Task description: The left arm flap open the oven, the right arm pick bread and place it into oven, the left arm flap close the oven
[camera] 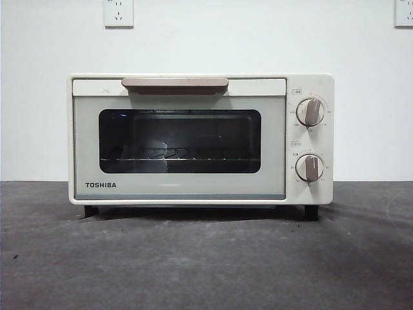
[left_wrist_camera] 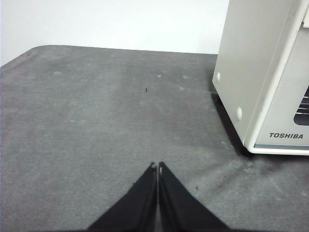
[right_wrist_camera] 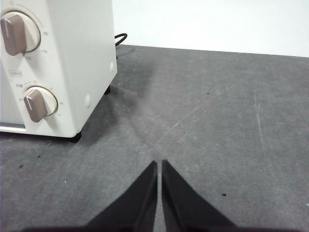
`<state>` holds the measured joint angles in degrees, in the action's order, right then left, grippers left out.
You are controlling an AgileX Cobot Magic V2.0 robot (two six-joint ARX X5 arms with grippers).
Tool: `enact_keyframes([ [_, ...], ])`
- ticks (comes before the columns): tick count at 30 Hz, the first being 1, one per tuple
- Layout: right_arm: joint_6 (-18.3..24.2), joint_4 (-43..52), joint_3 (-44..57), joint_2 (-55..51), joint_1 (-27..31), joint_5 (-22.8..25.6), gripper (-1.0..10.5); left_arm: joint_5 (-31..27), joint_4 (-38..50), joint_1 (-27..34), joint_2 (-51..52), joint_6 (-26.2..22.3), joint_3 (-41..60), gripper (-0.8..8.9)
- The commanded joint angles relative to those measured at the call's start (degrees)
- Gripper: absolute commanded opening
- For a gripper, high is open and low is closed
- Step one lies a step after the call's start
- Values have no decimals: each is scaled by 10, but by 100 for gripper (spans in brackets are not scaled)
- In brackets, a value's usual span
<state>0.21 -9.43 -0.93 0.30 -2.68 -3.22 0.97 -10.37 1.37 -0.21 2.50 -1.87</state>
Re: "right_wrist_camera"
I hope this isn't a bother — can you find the small taupe oven knob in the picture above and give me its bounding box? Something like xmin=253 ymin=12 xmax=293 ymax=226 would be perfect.
xmin=23 ymin=86 xmax=59 ymax=123

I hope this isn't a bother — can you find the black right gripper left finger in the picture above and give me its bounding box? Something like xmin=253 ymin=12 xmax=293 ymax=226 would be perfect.
xmin=83 ymin=160 xmax=158 ymax=232

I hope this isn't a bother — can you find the black power cable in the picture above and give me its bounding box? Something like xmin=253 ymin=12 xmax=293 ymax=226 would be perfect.
xmin=114 ymin=33 xmax=128 ymax=47

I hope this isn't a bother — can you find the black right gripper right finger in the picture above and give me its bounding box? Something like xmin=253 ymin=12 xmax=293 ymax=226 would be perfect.
xmin=161 ymin=159 xmax=239 ymax=232

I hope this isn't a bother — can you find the large taupe oven knob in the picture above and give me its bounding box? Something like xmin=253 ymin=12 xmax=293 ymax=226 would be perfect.
xmin=0 ymin=11 xmax=42 ymax=57

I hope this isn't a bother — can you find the cream toaster oven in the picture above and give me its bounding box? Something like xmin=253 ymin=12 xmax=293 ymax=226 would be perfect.
xmin=0 ymin=0 xmax=118 ymax=144

